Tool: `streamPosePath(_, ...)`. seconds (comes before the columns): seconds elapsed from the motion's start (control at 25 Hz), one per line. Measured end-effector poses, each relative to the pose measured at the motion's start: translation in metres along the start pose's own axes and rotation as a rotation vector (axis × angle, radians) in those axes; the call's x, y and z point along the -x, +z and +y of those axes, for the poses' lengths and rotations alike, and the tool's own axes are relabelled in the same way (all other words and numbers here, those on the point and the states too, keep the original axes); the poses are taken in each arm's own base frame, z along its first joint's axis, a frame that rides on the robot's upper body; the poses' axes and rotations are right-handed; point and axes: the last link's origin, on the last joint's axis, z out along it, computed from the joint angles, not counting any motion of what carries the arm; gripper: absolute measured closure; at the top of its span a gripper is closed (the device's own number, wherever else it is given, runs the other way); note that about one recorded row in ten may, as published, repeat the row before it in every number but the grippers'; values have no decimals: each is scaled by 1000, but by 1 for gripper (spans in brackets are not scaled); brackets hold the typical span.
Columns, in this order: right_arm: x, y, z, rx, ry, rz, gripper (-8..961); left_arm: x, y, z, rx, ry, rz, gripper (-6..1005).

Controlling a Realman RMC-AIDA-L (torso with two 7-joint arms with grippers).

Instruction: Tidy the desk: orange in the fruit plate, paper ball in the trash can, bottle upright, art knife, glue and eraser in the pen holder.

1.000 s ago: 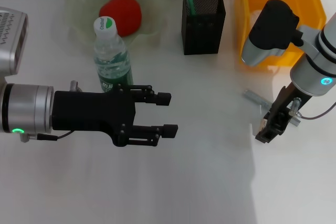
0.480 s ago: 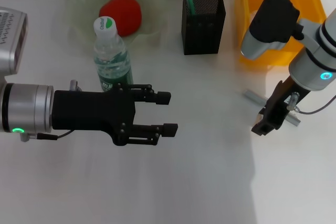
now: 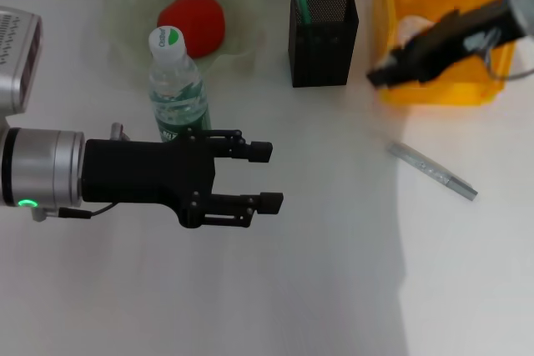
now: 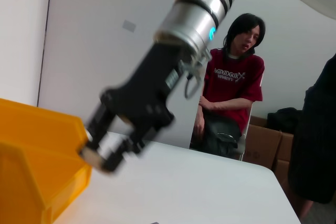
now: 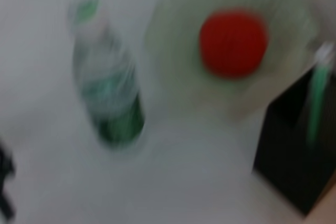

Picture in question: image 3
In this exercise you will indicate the white paper ball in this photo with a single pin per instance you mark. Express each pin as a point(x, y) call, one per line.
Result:
point(411, 28)

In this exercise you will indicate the green glass fruit bowl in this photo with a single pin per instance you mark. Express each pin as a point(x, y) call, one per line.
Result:
point(242, 18)

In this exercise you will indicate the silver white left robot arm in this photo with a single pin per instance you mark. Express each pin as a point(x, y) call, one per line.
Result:
point(41, 164)

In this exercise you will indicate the clear plastic water bottle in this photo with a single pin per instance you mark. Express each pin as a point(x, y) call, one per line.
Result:
point(179, 93)

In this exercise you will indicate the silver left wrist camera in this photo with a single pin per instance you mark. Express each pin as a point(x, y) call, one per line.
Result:
point(21, 60)

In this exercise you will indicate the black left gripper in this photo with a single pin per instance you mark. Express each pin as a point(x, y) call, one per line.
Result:
point(146, 172)

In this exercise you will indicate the black mesh pen holder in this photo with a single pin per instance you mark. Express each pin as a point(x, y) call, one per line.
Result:
point(323, 51)

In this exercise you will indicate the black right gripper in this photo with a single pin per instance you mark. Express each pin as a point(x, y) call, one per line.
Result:
point(454, 39)

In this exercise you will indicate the grey marker pen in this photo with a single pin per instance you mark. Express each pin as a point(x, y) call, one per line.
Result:
point(434, 172)

